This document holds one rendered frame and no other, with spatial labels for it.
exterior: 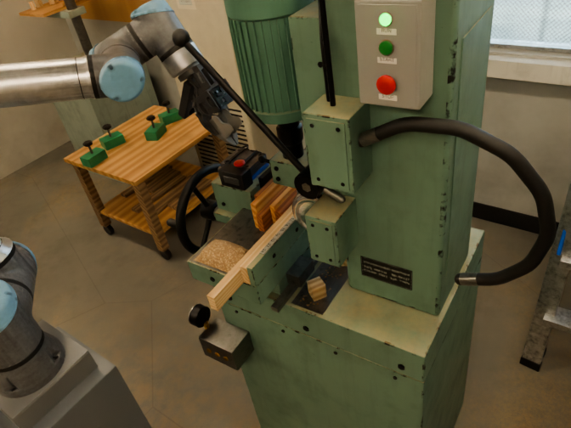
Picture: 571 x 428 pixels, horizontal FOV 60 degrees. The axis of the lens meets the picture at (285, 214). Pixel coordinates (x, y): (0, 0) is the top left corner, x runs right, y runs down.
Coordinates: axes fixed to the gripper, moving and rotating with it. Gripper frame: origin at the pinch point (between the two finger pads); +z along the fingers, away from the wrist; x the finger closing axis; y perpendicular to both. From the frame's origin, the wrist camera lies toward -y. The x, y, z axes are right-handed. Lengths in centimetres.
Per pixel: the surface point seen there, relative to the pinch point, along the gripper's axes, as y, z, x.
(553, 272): 32, 94, 55
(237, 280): 8.8, 23.4, -27.9
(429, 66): 62, 2, -11
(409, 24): 64, -5, -15
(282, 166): 13.3, 10.3, -2.1
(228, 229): -5.6, 17.8, -12.7
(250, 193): -1.8, 13.6, -3.2
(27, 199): -260, -23, 34
